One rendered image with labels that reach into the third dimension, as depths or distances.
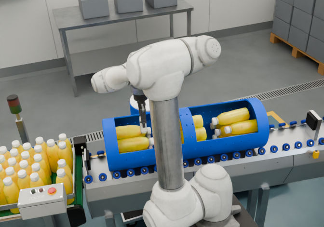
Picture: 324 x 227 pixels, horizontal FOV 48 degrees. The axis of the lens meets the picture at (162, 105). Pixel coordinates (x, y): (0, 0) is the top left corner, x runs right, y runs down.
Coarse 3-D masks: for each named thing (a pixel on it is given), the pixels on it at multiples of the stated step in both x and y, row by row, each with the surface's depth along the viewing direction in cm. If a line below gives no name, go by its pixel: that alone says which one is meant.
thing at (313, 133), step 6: (312, 114) 217; (306, 120) 222; (312, 120) 215; (318, 120) 212; (306, 126) 226; (312, 126) 216; (318, 126) 215; (306, 132) 227; (312, 132) 220; (318, 132) 217; (312, 138) 221
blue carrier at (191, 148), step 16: (192, 112) 214; (208, 112) 217; (256, 112) 197; (112, 128) 188; (192, 128) 191; (208, 128) 220; (112, 144) 185; (192, 144) 191; (208, 144) 193; (224, 144) 195; (240, 144) 198; (256, 144) 201; (112, 160) 186; (128, 160) 188; (144, 160) 191
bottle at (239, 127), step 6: (246, 120) 203; (252, 120) 202; (234, 126) 200; (240, 126) 200; (246, 126) 200; (252, 126) 201; (234, 132) 200; (240, 132) 200; (246, 132) 201; (252, 132) 203
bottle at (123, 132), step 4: (116, 128) 194; (120, 128) 194; (124, 128) 194; (128, 128) 194; (132, 128) 194; (136, 128) 195; (140, 128) 197; (116, 132) 192; (120, 132) 193; (124, 132) 193; (128, 132) 193; (132, 132) 194; (136, 132) 194; (140, 132) 196; (120, 136) 193; (124, 136) 194; (128, 136) 194; (132, 136) 195; (136, 136) 196
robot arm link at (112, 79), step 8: (104, 72) 165; (112, 72) 163; (120, 72) 158; (96, 80) 165; (104, 80) 165; (112, 80) 162; (120, 80) 159; (128, 80) 158; (96, 88) 166; (104, 88) 166; (112, 88) 165; (120, 88) 167
